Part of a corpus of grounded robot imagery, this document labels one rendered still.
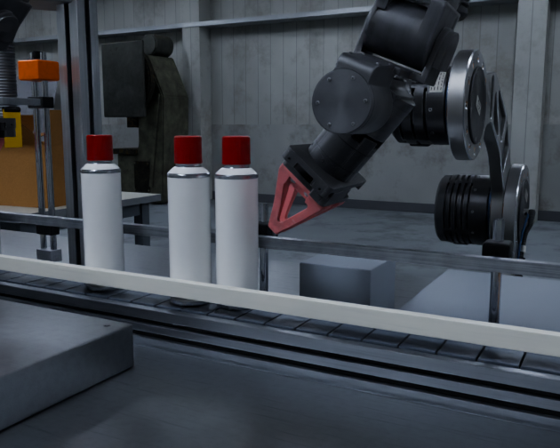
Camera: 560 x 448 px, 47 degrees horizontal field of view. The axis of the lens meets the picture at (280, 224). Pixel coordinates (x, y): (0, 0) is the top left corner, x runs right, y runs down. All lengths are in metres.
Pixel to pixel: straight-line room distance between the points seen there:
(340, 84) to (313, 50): 8.23
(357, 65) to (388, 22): 0.08
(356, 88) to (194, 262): 0.32
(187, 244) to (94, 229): 0.15
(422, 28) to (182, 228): 0.35
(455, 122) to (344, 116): 0.59
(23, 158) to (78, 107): 1.60
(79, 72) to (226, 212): 0.43
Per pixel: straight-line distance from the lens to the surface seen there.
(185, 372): 0.73
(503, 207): 1.59
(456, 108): 1.15
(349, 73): 0.57
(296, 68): 8.89
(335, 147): 0.65
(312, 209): 0.67
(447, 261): 0.70
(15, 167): 2.71
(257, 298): 0.71
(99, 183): 0.86
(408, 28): 0.63
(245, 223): 0.75
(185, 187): 0.76
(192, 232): 0.77
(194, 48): 9.46
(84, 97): 1.08
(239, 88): 9.32
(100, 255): 0.87
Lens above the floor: 1.10
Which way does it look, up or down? 9 degrees down
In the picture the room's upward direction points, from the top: straight up
